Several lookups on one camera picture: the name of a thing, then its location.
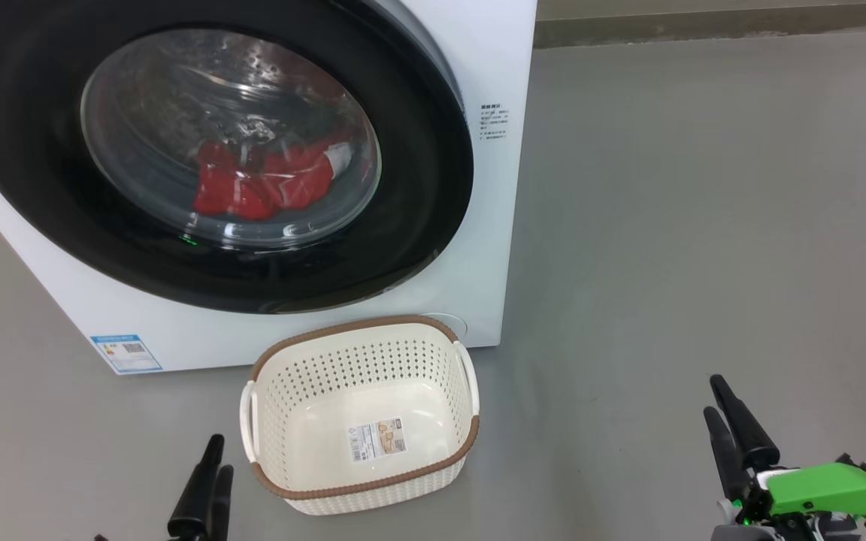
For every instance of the grey wall skirting strip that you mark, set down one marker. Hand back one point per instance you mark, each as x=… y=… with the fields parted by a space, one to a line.
x=704 y=30

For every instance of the round white filter cover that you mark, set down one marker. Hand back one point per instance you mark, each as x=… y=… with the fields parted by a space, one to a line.
x=454 y=324

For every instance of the red and white garment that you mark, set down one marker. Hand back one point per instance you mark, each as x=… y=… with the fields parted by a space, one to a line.
x=252 y=191

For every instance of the blue energy label sticker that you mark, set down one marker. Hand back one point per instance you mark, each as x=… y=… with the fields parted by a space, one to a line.
x=126 y=353

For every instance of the black round glass washer door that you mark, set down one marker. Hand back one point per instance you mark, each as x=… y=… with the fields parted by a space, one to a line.
x=42 y=165

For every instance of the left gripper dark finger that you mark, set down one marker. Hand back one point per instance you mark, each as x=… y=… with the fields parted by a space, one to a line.
x=221 y=503
x=196 y=496

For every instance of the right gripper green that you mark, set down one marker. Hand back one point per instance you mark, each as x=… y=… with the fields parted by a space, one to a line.
x=831 y=488

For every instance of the white front-load washing machine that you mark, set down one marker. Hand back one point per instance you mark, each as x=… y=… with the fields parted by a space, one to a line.
x=493 y=225

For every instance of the cream perforated basket brown rim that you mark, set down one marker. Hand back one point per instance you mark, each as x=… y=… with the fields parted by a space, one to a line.
x=328 y=406

